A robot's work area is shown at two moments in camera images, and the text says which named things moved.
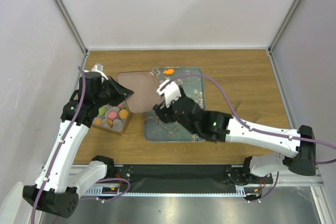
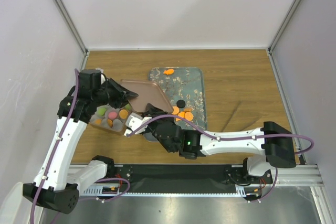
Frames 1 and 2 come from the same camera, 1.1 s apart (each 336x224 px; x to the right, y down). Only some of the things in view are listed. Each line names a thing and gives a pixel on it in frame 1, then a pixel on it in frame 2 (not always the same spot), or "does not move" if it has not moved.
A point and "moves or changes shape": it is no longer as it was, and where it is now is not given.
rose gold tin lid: (145, 85) moves or changes shape
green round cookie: (102, 110) does not move
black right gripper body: (160, 110) -> (152, 125)
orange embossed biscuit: (123, 114) does not move
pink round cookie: (112, 115) does not move
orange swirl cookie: (110, 123) does not move
